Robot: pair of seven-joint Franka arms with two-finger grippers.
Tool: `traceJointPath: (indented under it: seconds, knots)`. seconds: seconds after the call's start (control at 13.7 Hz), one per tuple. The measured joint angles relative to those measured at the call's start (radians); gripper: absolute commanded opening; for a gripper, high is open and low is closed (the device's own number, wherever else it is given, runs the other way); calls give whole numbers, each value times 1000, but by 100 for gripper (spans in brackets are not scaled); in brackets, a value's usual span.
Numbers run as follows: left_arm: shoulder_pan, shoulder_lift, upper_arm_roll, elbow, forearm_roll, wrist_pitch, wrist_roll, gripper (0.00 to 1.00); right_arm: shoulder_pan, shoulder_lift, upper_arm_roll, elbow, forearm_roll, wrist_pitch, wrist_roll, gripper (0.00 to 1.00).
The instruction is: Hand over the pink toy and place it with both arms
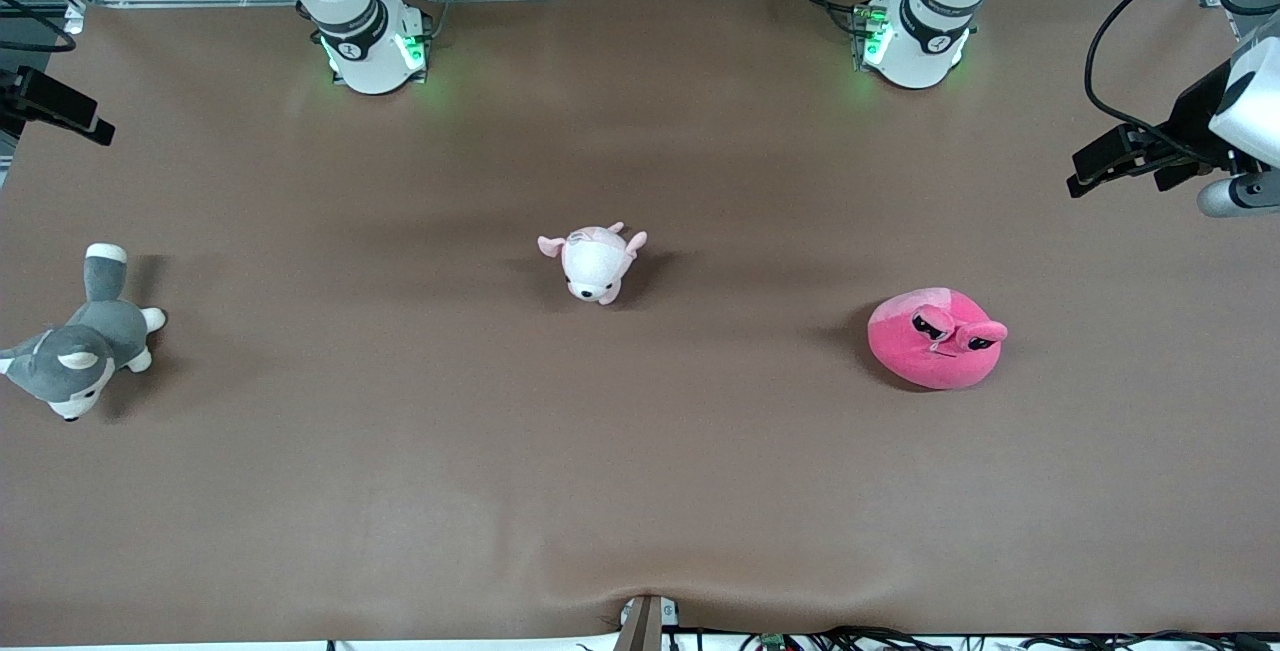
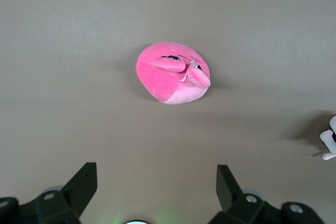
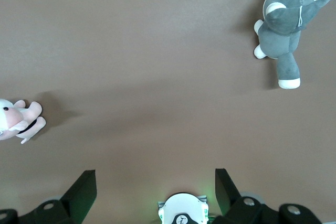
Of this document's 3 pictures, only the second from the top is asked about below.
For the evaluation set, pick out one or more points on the white and pink puppy plush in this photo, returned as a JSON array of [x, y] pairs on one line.
[[328, 137]]

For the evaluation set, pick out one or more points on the brown table cover mat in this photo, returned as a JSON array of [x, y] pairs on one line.
[[78, 51]]

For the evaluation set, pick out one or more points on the pink round plush toy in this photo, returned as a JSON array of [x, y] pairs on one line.
[[162, 82]]

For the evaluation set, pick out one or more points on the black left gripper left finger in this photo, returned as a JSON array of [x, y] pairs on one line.
[[78, 190]]

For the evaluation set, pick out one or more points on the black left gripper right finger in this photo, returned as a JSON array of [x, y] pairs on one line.
[[228, 190]]

